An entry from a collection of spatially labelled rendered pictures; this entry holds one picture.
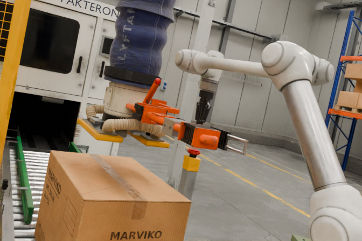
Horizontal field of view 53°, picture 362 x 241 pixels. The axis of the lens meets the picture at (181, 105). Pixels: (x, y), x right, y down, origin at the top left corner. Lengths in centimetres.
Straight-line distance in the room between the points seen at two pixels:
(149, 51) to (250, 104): 1083
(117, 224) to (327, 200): 66
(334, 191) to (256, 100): 1114
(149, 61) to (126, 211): 55
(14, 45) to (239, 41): 1032
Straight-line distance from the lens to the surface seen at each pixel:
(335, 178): 121
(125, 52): 138
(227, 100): 1164
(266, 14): 1241
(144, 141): 137
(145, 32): 138
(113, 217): 124
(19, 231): 190
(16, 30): 180
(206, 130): 89
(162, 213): 131
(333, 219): 112
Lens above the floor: 135
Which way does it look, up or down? 3 degrees down
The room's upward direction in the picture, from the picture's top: 12 degrees clockwise
